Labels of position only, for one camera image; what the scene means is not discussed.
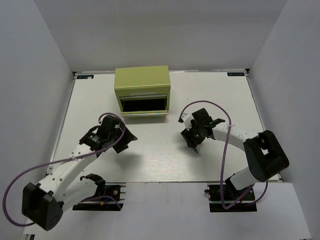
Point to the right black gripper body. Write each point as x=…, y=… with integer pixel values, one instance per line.
x=195, y=133

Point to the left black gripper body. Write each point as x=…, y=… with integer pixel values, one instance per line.
x=114, y=137

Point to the green metal drawer box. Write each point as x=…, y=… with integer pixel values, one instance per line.
x=143, y=91

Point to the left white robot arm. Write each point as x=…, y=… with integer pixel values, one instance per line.
x=45, y=202

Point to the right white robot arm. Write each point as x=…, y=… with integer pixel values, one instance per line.
x=264, y=155

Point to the right blue corner label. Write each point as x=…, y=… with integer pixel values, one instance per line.
x=235, y=74

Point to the blue corner label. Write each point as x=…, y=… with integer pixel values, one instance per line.
x=85, y=77
x=235, y=74

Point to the left blue corner label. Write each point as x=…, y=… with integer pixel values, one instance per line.
x=85, y=77

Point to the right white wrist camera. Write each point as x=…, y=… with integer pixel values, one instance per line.
x=188, y=120

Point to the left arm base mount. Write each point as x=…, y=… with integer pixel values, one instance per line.
x=110, y=199

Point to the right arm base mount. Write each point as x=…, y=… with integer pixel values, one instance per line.
x=242, y=206

